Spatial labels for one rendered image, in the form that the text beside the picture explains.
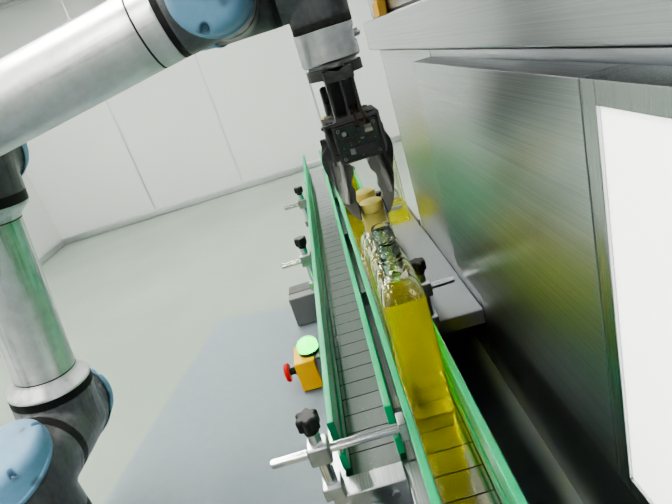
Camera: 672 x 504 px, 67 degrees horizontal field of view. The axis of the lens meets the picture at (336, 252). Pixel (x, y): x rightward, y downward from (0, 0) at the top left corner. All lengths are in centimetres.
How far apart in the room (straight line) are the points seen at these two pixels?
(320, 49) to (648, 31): 41
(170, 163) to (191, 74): 111
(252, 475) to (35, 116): 67
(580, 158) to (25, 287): 69
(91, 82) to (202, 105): 601
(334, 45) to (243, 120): 589
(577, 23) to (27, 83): 46
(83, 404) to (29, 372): 9
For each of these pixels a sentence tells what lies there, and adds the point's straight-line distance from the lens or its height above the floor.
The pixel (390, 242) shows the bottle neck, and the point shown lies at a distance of 65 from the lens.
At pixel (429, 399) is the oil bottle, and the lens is 73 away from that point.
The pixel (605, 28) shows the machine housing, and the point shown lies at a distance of 34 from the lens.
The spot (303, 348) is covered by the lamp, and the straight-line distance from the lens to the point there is 105.
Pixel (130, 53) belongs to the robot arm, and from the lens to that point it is 54.
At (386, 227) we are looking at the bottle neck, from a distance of 68.
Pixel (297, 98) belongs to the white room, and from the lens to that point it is 646.
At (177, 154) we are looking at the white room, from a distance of 671.
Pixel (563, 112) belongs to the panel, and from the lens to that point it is 39.
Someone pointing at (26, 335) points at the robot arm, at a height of 114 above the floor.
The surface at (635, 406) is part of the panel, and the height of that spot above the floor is 108.
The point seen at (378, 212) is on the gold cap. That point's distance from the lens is 73.
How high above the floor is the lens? 138
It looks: 22 degrees down
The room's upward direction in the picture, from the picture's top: 18 degrees counter-clockwise
